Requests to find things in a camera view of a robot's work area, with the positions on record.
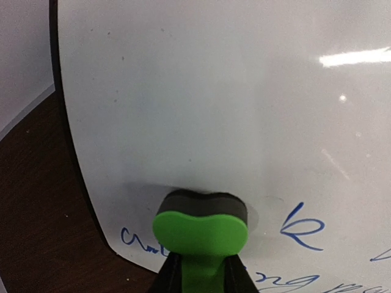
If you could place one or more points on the green whiteboard eraser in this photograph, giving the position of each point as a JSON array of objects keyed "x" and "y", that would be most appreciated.
[{"x": 205, "y": 229}]

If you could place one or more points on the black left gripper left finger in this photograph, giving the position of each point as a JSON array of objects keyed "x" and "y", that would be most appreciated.
[{"x": 169, "y": 277}]

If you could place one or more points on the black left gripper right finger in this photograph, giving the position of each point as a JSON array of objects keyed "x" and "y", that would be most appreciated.
[{"x": 237, "y": 279}]

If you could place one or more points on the white whiteboard with writing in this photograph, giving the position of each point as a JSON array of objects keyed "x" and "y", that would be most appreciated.
[{"x": 285, "y": 104}]

